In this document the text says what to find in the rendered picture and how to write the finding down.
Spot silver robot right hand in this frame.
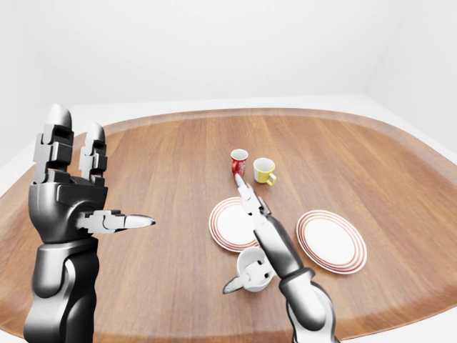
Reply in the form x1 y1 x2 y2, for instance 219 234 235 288
222 173 307 295

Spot silver robot left hand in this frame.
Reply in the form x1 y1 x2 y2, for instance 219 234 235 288
28 103 157 247

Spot white plate with red rings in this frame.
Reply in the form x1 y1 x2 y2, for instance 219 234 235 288
209 197 264 254
296 209 368 276

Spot yellow and white mug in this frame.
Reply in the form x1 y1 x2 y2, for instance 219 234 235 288
253 157 278 187

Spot red mug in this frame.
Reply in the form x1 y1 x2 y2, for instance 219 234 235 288
230 149 250 178

